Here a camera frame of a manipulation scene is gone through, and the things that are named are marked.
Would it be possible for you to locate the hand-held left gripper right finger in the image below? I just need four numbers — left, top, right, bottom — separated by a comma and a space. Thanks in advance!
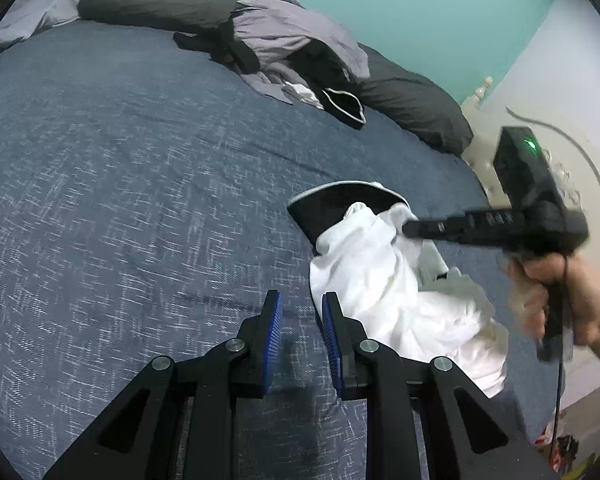
321, 291, 556, 480

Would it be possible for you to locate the small white cloth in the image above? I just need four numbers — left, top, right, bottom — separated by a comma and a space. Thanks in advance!
282, 80, 326, 109

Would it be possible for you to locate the red floor clutter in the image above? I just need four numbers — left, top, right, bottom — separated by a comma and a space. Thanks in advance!
535, 420, 597, 480

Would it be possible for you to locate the blue woven bedspread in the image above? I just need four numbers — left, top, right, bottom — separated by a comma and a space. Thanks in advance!
0, 20, 546, 480

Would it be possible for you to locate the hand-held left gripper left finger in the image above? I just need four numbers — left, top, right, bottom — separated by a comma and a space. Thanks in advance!
42, 290, 283, 480

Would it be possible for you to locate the pile of grey black clothes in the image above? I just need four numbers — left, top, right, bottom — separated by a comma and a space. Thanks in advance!
174, 0, 371, 106

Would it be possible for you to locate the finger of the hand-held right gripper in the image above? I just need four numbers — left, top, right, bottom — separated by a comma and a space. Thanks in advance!
402, 209, 528, 248

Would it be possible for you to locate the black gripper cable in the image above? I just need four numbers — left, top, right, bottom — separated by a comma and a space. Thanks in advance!
552, 255, 570, 461

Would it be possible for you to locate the cream tufted headboard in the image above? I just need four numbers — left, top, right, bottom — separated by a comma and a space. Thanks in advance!
460, 0, 600, 411

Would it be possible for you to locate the person's right hand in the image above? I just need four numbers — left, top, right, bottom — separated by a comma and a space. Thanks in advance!
504, 256, 600, 361

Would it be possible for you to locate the lavender bed sheet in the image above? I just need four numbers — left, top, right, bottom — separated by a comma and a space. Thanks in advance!
0, 0, 86, 51

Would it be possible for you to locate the white polo shirt black collar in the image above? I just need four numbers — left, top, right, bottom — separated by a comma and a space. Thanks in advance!
286, 180, 510, 397

